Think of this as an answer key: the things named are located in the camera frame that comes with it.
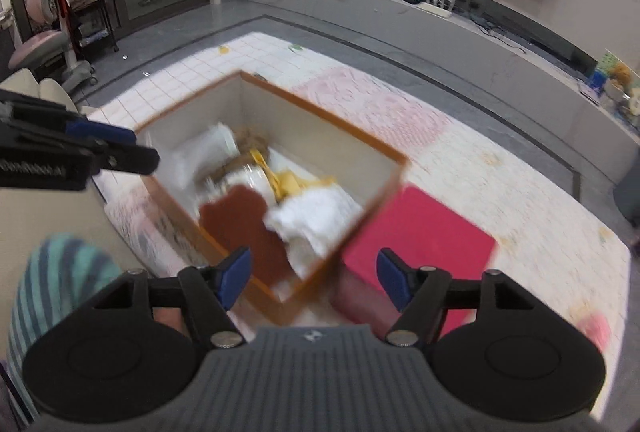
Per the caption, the white plastic bundle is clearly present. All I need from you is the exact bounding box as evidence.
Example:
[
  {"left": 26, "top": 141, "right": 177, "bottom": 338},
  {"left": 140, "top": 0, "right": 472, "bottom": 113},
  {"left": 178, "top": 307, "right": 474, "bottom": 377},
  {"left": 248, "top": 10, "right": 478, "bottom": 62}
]
[{"left": 156, "top": 122, "right": 240, "bottom": 189}]

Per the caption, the brown sponge cake plush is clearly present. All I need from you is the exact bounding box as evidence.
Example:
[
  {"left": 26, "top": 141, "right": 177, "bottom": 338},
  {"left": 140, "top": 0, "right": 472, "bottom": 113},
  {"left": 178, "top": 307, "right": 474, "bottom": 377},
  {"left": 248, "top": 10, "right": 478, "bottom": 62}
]
[{"left": 198, "top": 185, "right": 293, "bottom": 286}]

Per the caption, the white fluffy towel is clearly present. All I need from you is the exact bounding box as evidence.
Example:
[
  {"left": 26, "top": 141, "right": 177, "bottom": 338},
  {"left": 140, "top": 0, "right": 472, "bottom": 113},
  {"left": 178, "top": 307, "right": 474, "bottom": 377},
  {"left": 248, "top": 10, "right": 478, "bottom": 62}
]
[{"left": 262, "top": 184, "right": 363, "bottom": 279}]

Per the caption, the brown knotted plush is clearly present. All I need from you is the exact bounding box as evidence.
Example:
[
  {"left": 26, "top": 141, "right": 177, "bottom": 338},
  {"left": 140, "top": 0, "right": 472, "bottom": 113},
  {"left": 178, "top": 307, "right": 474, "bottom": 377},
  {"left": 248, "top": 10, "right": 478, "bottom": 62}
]
[{"left": 217, "top": 127, "right": 270, "bottom": 177}]

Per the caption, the yellow plush banana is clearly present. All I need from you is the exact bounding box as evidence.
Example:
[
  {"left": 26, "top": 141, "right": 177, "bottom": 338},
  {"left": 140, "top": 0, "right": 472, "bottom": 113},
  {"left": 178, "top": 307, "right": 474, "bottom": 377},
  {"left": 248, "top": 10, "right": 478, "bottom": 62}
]
[{"left": 250, "top": 148, "right": 336, "bottom": 203}]

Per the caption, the pink white crochet plush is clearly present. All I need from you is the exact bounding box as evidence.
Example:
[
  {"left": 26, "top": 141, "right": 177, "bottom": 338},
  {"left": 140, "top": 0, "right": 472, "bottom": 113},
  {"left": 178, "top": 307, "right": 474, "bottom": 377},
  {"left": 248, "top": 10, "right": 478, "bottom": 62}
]
[{"left": 576, "top": 312, "right": 611, "bottom": 353}]

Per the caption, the red plastic container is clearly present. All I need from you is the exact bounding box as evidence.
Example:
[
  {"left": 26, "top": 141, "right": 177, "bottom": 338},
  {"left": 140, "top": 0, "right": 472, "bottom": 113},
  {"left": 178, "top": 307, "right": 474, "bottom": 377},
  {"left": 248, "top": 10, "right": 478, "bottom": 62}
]
[{"left": 331, "top": 185, "right": 497, "bottom": 337}]

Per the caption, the pink desk chair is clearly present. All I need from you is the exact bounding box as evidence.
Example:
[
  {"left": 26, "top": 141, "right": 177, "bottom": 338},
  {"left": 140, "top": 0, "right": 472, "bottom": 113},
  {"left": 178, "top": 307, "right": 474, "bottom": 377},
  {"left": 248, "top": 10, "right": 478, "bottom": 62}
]
[{"left": 9, "top": 0, "right": 118, "bottom": 92}]

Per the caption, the striped teal trouser leg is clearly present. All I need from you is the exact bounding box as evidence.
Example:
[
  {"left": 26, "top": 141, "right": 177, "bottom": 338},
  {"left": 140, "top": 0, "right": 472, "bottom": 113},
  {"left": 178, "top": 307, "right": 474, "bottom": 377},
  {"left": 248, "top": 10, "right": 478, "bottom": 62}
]
[{"left": 6, "top": 234, "right": 122, "bottom": 429}]

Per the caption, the orange cardboard box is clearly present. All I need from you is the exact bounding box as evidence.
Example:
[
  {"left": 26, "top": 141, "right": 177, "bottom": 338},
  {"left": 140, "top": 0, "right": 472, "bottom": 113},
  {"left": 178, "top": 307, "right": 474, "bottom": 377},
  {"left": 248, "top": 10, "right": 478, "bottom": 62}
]
[{"left": 137, "top": 72, "right": 408, "bottom": 325}]

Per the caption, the white lace tablecloth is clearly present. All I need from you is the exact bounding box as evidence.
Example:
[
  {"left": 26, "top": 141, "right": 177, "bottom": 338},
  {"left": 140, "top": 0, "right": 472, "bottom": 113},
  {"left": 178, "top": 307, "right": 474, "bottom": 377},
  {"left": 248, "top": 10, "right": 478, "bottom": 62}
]
[{"left": 84, "top": 30, "right": 633, "bottom": 413}]

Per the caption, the white marble tv console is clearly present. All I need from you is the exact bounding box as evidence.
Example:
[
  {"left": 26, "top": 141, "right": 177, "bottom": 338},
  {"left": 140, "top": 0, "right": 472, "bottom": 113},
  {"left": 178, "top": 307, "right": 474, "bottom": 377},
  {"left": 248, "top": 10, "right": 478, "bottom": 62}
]
[{"left": 246, "top": 0, "right": 640, "bottom": 183}]

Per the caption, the white wifi router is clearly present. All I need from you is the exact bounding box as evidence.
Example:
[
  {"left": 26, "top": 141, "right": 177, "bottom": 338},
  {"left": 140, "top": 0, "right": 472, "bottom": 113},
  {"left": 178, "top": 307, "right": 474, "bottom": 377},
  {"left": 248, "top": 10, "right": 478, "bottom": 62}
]
[{"left": 418, "top": 0, "right": 457, "bottom": 18}]

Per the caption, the teddy bear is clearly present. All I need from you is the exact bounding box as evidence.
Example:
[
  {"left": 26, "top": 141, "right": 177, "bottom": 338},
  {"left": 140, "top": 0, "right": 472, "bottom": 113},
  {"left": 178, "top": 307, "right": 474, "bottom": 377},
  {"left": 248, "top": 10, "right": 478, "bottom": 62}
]
[{"left": 610, "top": 61, "right": 634, "bottom": 87}]

